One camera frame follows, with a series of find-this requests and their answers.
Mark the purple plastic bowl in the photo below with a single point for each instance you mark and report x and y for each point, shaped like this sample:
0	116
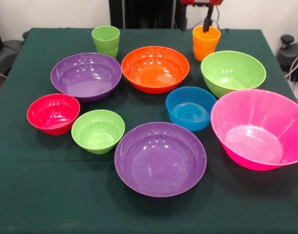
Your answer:
85	80
161	161

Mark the large green plastic bowl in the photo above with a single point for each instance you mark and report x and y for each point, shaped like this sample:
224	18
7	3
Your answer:
231	73

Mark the red plastic bowl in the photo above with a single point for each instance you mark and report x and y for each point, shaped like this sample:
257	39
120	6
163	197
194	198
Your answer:
52	114

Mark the orange plastic bowl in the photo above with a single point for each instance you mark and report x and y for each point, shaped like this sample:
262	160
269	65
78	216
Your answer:
151	75

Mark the small green plastic bowl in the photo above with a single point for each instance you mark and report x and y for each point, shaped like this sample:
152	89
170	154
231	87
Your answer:
98	134

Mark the dark green tablecloth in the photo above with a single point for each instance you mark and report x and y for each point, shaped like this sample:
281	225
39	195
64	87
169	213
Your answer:
42	182

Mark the orange plastic cup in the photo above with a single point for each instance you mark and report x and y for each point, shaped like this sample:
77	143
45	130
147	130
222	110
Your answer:
205	48

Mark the pink plastic bowl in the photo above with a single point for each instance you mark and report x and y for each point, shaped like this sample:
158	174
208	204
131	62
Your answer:
261	136

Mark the green plastic cup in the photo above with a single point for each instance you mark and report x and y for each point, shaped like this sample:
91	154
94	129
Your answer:
105	44

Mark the blue plastic bowl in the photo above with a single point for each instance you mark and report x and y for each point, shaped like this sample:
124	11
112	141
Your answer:
188	114

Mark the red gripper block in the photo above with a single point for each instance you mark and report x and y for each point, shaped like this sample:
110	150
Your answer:
217	2

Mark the black cabinet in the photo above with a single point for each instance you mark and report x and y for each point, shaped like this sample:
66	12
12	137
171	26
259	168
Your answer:
144	12

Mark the black chair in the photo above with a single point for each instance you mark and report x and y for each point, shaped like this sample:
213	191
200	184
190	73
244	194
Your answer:
7	53

